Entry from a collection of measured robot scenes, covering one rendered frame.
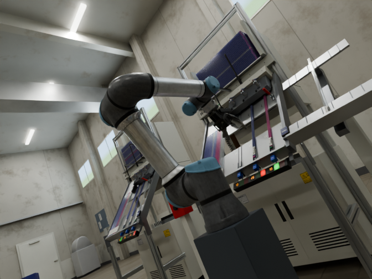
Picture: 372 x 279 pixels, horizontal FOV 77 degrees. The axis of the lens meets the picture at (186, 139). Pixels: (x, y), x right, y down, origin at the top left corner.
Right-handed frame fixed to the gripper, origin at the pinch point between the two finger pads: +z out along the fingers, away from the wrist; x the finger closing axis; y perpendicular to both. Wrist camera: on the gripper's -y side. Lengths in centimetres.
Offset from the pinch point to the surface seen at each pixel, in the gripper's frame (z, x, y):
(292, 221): 67, -12, 4
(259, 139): 12.9, 3.6, -7.7
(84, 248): 145, -1013, -246
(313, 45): 71, 27, -379
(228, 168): 15.3, -19.9, 1.3
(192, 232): 45, -83, 8
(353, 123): 22, 47, 6
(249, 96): -2.8, 2.8, -43.7
